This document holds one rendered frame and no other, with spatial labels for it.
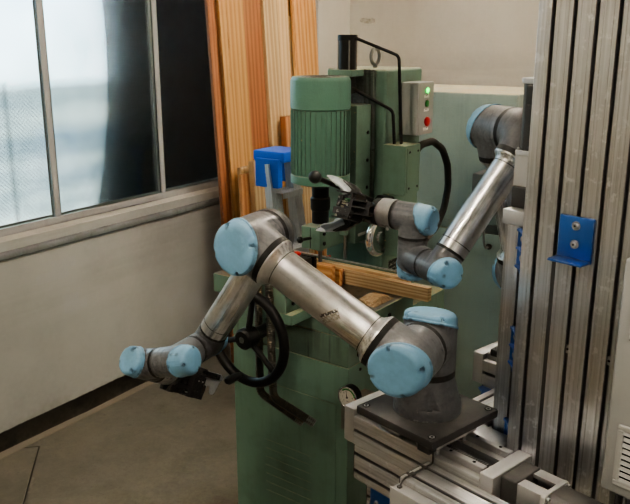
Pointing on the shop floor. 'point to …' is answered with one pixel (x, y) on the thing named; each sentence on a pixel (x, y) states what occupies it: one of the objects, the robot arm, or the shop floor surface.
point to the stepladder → (280, 169)
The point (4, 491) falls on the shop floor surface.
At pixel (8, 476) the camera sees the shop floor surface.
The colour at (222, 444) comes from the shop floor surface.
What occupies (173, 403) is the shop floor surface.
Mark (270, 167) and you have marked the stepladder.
